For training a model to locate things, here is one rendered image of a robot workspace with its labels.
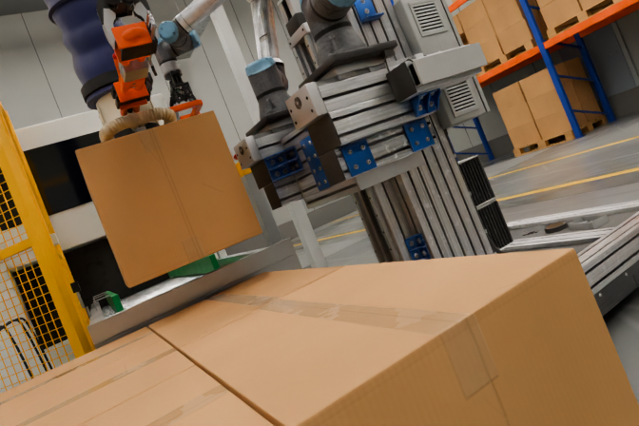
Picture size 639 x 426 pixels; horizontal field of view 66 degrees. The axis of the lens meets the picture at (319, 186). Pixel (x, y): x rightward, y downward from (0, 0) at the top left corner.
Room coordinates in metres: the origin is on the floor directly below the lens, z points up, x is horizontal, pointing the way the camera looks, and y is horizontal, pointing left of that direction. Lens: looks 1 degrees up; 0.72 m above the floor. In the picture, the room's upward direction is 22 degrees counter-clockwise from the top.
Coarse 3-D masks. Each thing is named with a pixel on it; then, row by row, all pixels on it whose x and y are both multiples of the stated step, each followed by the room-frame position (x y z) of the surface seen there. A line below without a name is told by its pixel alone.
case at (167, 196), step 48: (96, 144) 1.35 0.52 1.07; (144, 144) 1.40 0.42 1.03; (192, 144) 1.45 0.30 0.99; (96, 192) 1.33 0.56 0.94; (144, 192) 1.38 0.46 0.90; (192, 192) 1.43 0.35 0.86; (240, 192) 1.48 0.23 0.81; (144, 240) 1.36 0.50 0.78; (192, 240) 1.40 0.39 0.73; (240, 240) 1.46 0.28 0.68
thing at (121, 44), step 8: (136, 24) 1.10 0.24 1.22; (144, 24) 1.11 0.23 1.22; (112, 32) 1.08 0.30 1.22; (120, 32) 1.09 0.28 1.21; (120, 40) 1.08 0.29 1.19; (128, 40) 1.09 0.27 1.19; (136, 40) 1.10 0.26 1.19; (144, 40) 1.10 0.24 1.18; (120, 48) 1.08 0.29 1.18; (128, 48) 1.10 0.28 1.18; (136, 48) 1.12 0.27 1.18; (144, 48) 1.13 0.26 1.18; (120, 56) 1.15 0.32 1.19; (128, 56) 1.14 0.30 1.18; (136, 56) 1.16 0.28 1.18; (144, 56) 1.17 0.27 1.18
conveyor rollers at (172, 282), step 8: (168, 280) 3.59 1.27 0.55; (176, 280) 3.19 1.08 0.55; (184, 280) 2.86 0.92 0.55; (152, 288) 3.29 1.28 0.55; (160, 288) 2.97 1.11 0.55; (168, 288) 2.65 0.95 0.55; (128, 296) 3.55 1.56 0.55; (136, 296) 3.16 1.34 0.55; (144, 296) 2.84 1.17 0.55; (152, 296) 2.61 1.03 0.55; (128, 304) 2.64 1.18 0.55; (104, 312) 2.90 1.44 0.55; (112, 312) 2.60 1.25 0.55
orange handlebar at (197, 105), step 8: (128, 32) 1.08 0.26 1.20; (136, 32) 1.08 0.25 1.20; (144, 32) 1.10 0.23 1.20; (128, 64) 1.22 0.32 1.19; (120, 80) 1.35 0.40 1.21; (136, 80) 1.34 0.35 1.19; (144, 80) 1.35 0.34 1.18; (120, 88) 1.40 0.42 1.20; (128, 88) 1.37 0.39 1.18; (136, 88) 1.41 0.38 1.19; (184, 104) 1.80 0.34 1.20; (192, 104) 1.81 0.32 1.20; (200, 104) 1.82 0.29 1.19; (120, 112) 1.59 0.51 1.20; (192, 112) 1.93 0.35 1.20
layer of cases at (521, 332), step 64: (512, 256) 0.66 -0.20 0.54; (576, 256) 0.59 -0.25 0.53; (192, 320) 1.22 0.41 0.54; (256, 320) 0.91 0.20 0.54; (320, 320) 0.72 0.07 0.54; (384, 320) 0.60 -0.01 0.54; (448, 320) 0.52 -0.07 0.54; (512, 320) 0.53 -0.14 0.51; (576, 320) 0.57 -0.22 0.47; (64, 384) 1.05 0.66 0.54; (128, 384) 0.81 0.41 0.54; (192, 384) 0.66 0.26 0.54; (256, 384) 0.56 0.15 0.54; (320, 384) 0.48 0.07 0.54; (384, 384) 0.46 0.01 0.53; (448, 384) 0.49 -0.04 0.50; (512, 384) 0.52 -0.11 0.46; (576, 384) 0.56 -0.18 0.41
